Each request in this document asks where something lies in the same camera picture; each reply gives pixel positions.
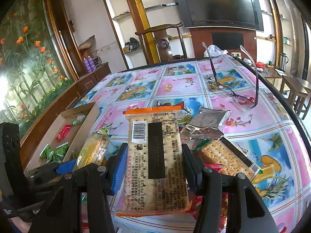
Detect small red snack packet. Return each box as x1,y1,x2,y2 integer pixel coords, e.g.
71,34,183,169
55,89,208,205
55,124,72,142

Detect orange cracker package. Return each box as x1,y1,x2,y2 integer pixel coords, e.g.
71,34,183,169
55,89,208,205
116,106,191,217

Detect clear green-edged snack packet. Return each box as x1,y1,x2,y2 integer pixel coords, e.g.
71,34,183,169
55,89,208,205
72,114,86,126

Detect green snack packet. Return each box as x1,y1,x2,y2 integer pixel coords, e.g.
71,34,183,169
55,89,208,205
39,142,69,163

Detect yellow corn snack package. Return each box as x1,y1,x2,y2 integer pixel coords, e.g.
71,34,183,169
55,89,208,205
73,125,110,171

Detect brown cardboard box tray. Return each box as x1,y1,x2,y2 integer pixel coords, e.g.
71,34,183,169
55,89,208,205
25,102,100,172

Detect green-edged cracker package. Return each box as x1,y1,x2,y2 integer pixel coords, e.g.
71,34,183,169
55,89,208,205
193,137,260,181

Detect red chip bag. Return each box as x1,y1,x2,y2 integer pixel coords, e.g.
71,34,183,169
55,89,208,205
193,167,222,232

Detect silver foil snack bag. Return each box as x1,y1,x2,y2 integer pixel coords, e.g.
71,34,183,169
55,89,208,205
180,107,232,150

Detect wooden sideboard cabinet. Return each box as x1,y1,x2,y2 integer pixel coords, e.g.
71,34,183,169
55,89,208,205
19,62,111,169

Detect fruit pattern tablecloth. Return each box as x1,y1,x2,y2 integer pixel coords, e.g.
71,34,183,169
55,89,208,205
78,55,310,232

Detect eyeglasses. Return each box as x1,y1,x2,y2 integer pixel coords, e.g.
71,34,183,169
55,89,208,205
202,42,259,110

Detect flower mural panel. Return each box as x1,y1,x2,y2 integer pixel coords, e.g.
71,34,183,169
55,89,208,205
1,0,73,137

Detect purple bottle pair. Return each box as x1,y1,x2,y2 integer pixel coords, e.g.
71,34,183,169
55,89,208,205
83,56,96,73

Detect white plastic bag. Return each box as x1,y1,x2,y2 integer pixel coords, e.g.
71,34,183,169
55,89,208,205
202,42,228,57

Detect wooden stool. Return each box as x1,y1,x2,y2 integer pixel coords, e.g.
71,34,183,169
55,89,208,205
280,76,308,114

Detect wooden chair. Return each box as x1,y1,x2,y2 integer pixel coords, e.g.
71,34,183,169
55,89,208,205
135,22,188,65

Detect steel kettle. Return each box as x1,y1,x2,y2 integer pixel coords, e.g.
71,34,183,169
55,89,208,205
279,52,289,72

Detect flat screen television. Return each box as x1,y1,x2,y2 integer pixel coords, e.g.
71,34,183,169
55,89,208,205
177,0,264,32

